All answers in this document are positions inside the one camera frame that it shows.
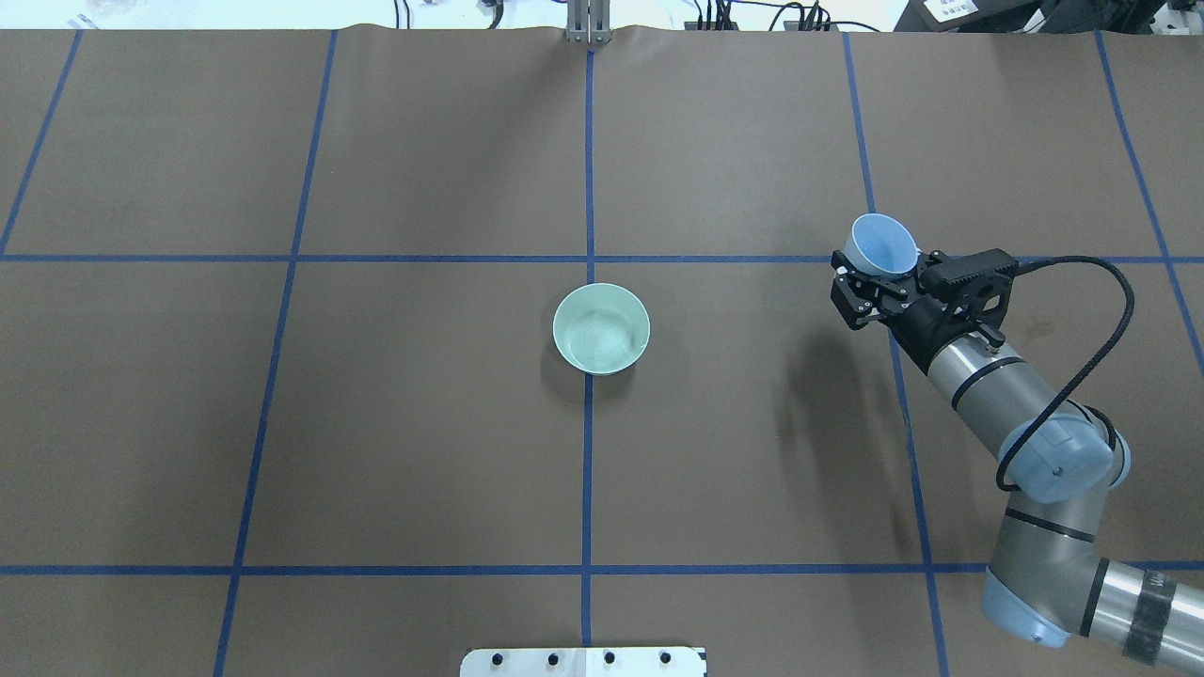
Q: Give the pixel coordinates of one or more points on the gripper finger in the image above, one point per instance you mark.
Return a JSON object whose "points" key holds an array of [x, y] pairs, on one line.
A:
{"points": [[924, 261], [860, 299]]}

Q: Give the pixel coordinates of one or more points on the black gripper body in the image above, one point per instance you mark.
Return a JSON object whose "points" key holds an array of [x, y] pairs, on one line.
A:
{"points": [[920, 328]]}

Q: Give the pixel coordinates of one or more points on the light blue plastic cup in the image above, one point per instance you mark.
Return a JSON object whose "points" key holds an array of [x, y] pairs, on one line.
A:
{"points": [[880, 246]]}

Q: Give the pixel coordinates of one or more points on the green ceramic bowl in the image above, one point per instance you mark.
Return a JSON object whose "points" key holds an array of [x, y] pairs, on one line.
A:
{"points": [[601, 329]]}

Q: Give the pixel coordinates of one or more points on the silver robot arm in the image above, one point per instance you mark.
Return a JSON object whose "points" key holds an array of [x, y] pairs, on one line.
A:
{"points": [[1057, 460]]}

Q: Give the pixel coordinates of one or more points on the black box with label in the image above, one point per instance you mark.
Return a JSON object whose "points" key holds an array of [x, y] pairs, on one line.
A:
{"points": [[979, 17]]}

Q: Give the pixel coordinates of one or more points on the brown paper table cover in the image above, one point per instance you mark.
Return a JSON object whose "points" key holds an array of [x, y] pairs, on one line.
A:
{"points": [[280, 392]]}

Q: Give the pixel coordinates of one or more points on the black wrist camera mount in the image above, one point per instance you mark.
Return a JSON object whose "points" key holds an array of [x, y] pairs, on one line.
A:
{"points": [[973, 292]]}

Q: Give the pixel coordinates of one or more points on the aluminium frame post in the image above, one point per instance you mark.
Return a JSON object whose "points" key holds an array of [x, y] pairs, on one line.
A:
{"points": [[588, 22]]}

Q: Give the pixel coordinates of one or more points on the white pedestal column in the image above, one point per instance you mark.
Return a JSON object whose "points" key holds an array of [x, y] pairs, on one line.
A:
{"points": [[586, 661]]}

